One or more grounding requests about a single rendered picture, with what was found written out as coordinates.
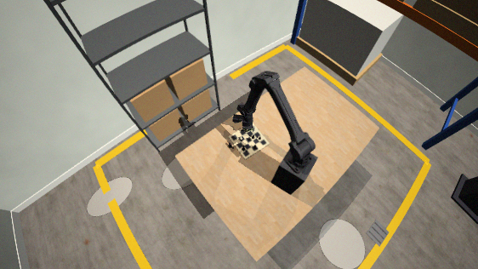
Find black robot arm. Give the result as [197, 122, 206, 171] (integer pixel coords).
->
[233, 71, 316, 174]

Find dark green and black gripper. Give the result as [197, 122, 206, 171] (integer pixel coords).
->
[242, 119, 253, 132]

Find chessboard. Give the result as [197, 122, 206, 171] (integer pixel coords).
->
[228, 124, 270, 159]

